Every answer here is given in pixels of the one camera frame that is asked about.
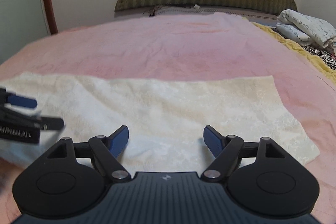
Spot yellow quilted blanket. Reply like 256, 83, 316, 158
252, 22, 336, 84

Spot zebra patterned cloth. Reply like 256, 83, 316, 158
303, 46, 336, 70

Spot pink floral bed blanket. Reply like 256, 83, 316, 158
1, 13, 335, 223

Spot white printed folded quilt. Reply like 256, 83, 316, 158
276, 9, 335, 49

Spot frosted glass wardrobe door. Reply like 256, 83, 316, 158
1, 0, 50, 63

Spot cream white pants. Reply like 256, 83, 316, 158
1, 73, 319, 173

